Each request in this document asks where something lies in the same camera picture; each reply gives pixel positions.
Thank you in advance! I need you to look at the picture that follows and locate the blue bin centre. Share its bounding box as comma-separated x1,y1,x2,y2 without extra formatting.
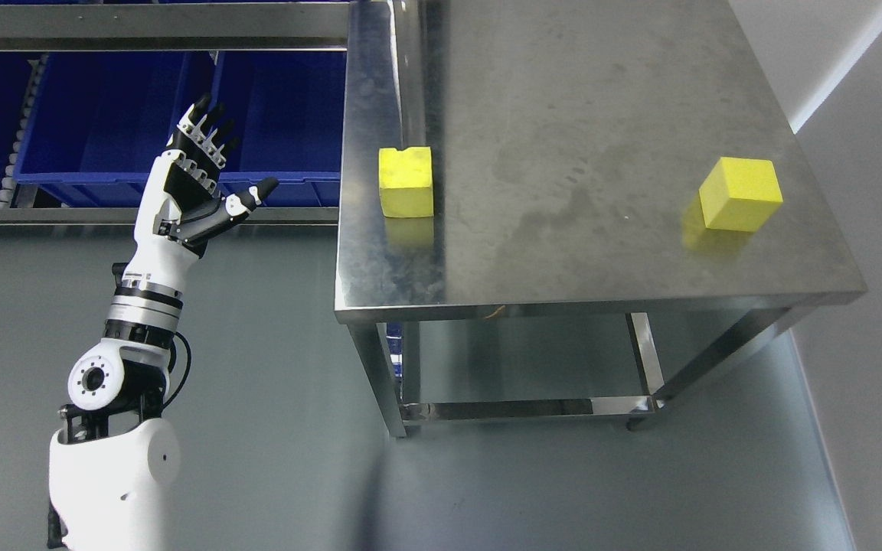
14,51,214,208

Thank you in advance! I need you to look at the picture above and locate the blue bin right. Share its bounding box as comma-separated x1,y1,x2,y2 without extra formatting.
214,51,347,208

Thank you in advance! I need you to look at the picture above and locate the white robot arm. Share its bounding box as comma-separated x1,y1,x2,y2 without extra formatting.
47,260,187,550

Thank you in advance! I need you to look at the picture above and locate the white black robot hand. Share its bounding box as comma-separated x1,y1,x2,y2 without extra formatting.
119,93,279,293

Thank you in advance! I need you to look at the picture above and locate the yellow foam block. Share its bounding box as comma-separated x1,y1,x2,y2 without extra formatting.
697,157,784,233
377,146,435,219

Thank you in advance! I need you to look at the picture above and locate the metal shelf rack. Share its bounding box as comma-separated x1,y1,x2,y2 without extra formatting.
0,2,351,227

